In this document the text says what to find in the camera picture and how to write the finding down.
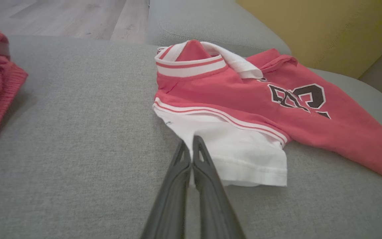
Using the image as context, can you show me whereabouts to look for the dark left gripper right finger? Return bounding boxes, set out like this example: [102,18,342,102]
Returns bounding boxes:
[193,135,246,239]

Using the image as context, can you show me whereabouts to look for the large yellow sofa backrest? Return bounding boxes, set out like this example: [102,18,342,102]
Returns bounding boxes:
[236,0,382,79]

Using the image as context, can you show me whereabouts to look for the large grey sofa seat cushion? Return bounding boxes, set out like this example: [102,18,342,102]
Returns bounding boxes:
[0,35,382,239]

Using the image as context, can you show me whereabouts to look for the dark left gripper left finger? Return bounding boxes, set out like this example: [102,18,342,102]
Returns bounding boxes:
[140,140,191,239]

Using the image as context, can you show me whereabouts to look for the grey sofa back cushion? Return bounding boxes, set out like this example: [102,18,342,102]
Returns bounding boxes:
[147,0,291,57]

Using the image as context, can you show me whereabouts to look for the red shirt with white sleeves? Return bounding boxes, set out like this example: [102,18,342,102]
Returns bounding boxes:
[153,40,382,187]

